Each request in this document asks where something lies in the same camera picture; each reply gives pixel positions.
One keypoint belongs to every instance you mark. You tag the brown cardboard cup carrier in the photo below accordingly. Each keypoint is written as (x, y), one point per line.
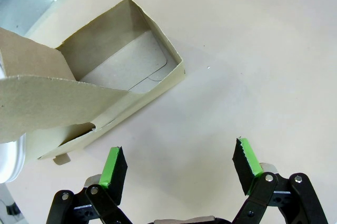
(47, 102)

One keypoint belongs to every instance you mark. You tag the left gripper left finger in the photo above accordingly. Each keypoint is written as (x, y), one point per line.
(116, 171)

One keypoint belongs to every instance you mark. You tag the white paper cup with lid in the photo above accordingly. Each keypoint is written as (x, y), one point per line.
(10, 160)

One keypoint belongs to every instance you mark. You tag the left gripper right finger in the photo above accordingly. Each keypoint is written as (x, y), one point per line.
(246, 166)

